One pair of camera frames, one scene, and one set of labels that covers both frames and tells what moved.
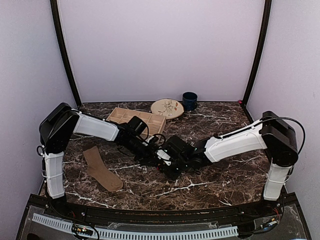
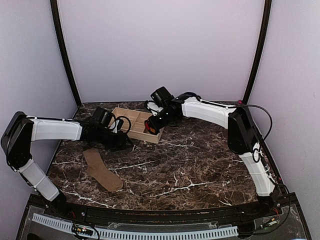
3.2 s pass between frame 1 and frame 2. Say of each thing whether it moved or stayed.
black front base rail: stayed
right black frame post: stayed
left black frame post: stayed
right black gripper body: moved
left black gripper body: moved
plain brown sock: stayed
